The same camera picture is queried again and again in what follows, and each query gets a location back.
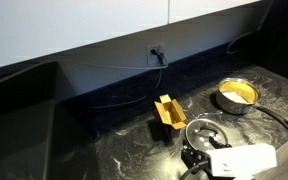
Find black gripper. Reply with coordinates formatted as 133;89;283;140
180;135;233;169

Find blue Barilla orzo pasta box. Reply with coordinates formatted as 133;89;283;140
153;94;188;145

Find glass pot lid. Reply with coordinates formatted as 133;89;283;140
184;118;230;152

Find narrow white cabinet door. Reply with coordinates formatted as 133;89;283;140
168;0;262;24

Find black flat panel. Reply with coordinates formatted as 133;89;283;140
0;60;59;180

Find wide white cabinet door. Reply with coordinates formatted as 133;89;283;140
0;0;169;72

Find steel saucepan with black handle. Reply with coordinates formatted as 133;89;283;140
215;77;288;134

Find white wall power outlet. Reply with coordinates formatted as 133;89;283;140
146;42;167;65

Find black power cable with plug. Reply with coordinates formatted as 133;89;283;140
89;47;169;110

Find black looped cable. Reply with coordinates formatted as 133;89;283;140
225;24;263;56

